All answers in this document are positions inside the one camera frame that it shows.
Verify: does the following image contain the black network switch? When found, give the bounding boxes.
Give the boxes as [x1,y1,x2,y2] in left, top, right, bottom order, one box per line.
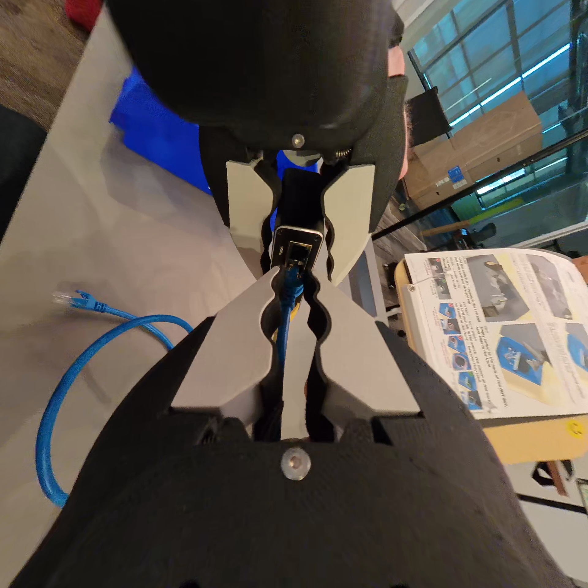
[269,168,324,276]

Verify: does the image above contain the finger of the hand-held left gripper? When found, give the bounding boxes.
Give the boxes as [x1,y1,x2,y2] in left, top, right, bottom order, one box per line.
[321,163,377,286]
[225,158,278,279]

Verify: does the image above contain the person's black pants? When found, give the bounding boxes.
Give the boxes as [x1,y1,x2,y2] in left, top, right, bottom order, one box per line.
[0,105,47,242]

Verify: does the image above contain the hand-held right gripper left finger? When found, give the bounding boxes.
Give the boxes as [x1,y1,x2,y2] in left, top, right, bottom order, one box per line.
[170,267,282,437]

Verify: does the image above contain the blue plastic bin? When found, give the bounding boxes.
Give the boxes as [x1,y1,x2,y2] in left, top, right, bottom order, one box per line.
[109,66,214,196]

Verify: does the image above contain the cardboard box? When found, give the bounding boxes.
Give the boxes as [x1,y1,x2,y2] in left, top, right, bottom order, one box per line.
[404,91,544,209]

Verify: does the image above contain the yellow ethernet cable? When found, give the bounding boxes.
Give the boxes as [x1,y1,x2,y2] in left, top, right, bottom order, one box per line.
[271,296,305,344]

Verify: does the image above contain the large glass window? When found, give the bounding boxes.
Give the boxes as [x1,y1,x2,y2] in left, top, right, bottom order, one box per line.
[409,0,588,249]

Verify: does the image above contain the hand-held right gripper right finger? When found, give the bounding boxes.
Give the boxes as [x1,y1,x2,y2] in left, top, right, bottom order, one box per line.
[303,270,422,438]

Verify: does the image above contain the printed instruction sheet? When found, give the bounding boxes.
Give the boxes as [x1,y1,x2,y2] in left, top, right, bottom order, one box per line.
[404,248,588,420]

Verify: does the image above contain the red bag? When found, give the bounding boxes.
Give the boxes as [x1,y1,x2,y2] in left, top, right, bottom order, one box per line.
[64,0,103,32]

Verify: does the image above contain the blue ethernet cable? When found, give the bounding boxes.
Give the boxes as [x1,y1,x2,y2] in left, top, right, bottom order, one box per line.
[36,264,305,508]

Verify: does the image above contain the instruction sheet on stand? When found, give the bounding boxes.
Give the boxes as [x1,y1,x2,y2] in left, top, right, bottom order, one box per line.
[394,250,588,465]

